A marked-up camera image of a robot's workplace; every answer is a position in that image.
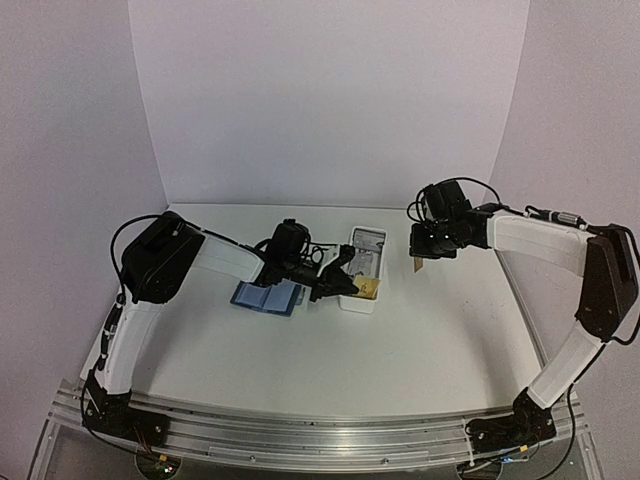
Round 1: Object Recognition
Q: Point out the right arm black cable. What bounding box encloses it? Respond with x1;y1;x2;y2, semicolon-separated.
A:
405;175;506;226

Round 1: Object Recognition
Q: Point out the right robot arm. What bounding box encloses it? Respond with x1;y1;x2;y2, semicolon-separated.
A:
406;177;639;453

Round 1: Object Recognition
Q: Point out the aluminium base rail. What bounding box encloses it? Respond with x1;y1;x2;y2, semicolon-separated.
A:
50;384;590;473

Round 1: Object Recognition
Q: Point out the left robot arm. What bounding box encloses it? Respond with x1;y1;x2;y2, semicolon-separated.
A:
81;211;358;448

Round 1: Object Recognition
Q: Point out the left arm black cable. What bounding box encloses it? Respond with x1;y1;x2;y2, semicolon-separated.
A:
109;214;161;301

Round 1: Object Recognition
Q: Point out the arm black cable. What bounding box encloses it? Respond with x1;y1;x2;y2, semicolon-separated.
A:
109;214;161;301
405;175;506;226

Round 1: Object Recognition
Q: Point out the blue card holder wallet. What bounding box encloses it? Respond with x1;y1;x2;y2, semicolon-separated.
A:
230;281;305;318

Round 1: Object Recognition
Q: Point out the white plastic tray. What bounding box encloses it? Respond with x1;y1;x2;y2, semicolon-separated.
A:
338;226;388;314

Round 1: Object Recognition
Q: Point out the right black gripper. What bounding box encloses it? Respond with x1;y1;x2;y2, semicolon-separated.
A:
411;220;469;258

